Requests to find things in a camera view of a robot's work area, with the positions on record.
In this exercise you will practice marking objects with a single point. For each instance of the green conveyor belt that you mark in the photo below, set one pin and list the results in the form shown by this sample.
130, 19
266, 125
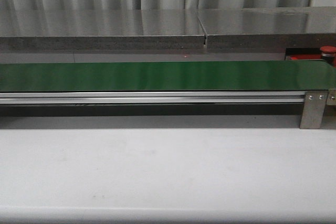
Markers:
298, 75

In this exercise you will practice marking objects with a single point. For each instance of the red plastic tray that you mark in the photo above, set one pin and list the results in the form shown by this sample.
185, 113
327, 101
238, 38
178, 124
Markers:
305, 57

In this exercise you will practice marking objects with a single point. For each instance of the red mushroom push button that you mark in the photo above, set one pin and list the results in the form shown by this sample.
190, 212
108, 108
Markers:
327, 53

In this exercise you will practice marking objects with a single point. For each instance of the grey stone countertop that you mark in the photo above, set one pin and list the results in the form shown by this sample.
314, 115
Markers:
252, 34

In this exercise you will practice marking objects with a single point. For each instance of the aluminium conveyor frame rail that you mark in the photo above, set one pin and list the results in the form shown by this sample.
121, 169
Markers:
167, 97

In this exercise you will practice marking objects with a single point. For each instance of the steel conveyor support leg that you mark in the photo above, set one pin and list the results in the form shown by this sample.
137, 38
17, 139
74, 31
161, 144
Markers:
313, 109

